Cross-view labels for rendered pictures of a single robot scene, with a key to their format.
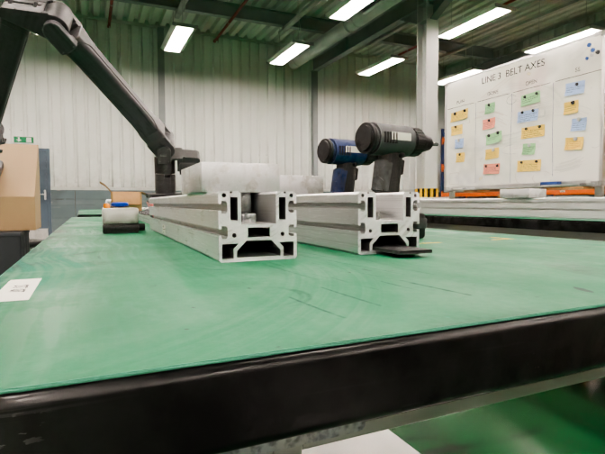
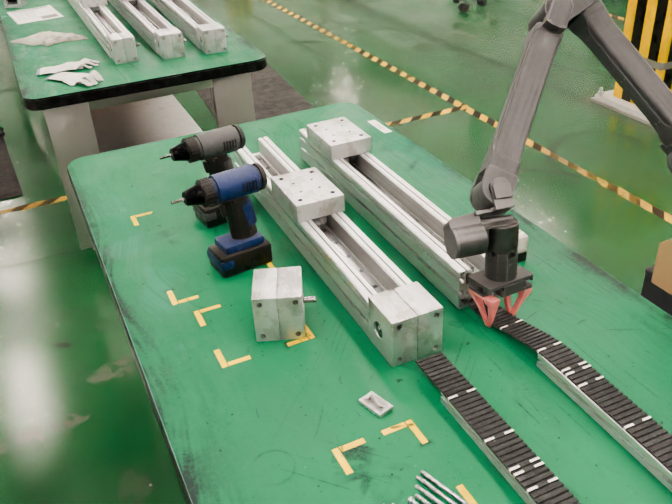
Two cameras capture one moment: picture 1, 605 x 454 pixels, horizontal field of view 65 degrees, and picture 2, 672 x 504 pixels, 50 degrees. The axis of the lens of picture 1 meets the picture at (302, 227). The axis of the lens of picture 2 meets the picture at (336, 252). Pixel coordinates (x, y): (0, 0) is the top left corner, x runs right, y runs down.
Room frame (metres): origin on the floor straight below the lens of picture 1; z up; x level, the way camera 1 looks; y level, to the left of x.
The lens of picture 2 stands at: (2.45, 0.12, 1.61)
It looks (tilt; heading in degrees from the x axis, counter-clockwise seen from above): 32 degrees down; 181
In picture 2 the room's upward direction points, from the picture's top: 3 degrees counter-clockwise
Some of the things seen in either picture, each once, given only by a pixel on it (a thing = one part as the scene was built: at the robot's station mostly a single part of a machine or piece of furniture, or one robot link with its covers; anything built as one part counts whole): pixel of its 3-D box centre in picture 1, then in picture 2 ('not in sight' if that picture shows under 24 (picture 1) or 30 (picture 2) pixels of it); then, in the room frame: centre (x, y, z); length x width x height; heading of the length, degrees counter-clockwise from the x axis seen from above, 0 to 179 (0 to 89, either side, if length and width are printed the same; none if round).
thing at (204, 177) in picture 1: (227, 189); (338, 142); (0.72, 0.11, 0.87); 0.16 x 0.11 x 0.07; 24
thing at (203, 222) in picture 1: (195, 217); (383, 199); (0.94, 0.21, 0.82); 0.80 x 0.10 x 0.09; 24
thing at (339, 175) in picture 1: (356, 186); (223, 223); (1.14, -0.13, 0.89); 0.20 x 0.08 x 0.22; 122
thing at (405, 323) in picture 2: not in sight; (410, 321); (1.42, 0.23, 0.83); 0.12 x 0.09 x 0.10; 114
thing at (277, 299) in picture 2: not in sight; (285, 303); (1.35, 0.00, 0.83); 0.11 x 0.10 x 0.10; 92
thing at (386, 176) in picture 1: (401, 182); (206, 178); (0.93, -0.20, 0.89); 0.20 x 0.08 x 0.22; 122
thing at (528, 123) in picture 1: (512, 186); not in sight; (3.79, -1.68, 0.97); 1.50 x 0.50 x 1.95; 24
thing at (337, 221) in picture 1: (284, 215); (308, 218); (1.02, 0.04, 0.82); 0.80 x 0.10 x 0.09; 24
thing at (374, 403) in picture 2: not in sight; (375, 404); (1.58, 0.15, 0.78); 0.05 x 0.03 x 0.01; 41
